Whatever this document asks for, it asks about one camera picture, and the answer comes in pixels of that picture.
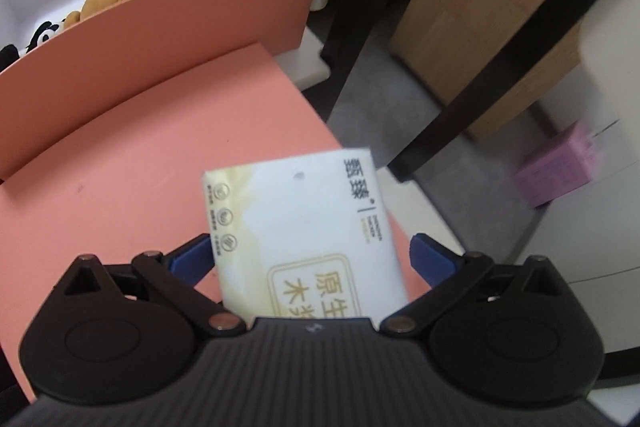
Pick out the wooden cabinet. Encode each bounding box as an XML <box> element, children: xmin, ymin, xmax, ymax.
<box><xmin>389</xmin><ymin>0</ymin><xmax>586</xmax><ymax>142</ymax></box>

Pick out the white tissue pack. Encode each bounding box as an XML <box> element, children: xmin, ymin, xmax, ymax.
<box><xmin>201</xmin><ymin>148</ymin><xmax>409</xmax><ymax>319</ymax></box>

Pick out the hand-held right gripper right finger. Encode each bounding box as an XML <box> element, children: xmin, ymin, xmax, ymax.
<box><xmin>379</xmin><ymin>234</ymin><xmax>576</xmax><ymax>335</ymax></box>

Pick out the pink box lid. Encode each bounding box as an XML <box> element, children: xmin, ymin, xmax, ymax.
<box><xmin>0</xmin><ymin>41</ymin><xmax>441</xmax><ymax>403</ymax></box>

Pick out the black and white plush toy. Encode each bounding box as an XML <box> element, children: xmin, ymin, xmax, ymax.
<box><xmin>0</xmin><ymin>20</ymin><xmax>68</xmax><ymax>70</ymax></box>

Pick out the pink storage box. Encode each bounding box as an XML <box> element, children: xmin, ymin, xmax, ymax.
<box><xmin>0</xmin><ymin>0</ymin><xmax>326</xmax><ymax>180</ymax></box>

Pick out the purple box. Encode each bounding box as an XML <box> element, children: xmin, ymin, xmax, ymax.
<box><xmin>515</xmin><ymin>121</ymin><xmax>608</xmax><ymax>208</ymax></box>

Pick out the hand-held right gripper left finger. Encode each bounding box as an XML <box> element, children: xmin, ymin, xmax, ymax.
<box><xmin>54</xmin><ymin>233</ymin><xmax>247</xmax><ymax>334</ymax></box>

